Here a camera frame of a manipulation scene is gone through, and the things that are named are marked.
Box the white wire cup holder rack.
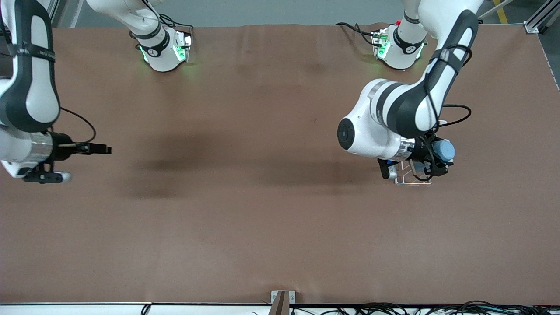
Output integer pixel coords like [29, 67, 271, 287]
[393, 160, 434, 187]

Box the thin white pole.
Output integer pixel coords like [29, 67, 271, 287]
[478, 0, 515, 21]

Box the left arm base connector plate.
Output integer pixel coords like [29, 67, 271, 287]
[371, 27, 391, 61]

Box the white table edge rail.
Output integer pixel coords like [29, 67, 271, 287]
[0, 302, 560, 315]

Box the black left base cable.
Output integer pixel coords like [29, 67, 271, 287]
[336, 22, 377, 47]

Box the black base cable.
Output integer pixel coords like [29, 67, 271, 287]
[336, 22, 377, 47]
[157, 13, 194, 38]

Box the right arm base connector plate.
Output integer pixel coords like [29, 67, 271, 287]
[173, 31, 194, 63]

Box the aluminium frame profile with bracket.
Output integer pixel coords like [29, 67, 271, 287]
[524, 0, 560, 35]
[44, 0, 60, 28]

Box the small metal table bracket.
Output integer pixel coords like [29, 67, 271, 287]
[270, 290, 296, 305]

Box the yellow floor tape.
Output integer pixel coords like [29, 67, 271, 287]
[493, 0, 509, 25]

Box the black right base cable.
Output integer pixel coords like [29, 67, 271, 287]
[157, 13, 194, 38]

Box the blue plastic cup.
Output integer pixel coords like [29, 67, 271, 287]
[433, 140, 456, 162]

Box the black cable bundle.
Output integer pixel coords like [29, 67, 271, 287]
[289, 300, 560, 315]

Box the brown table cover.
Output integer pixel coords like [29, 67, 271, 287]
[0, 23, 560, 305]

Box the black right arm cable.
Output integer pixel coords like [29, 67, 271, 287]
[59, 107, 97, 144]

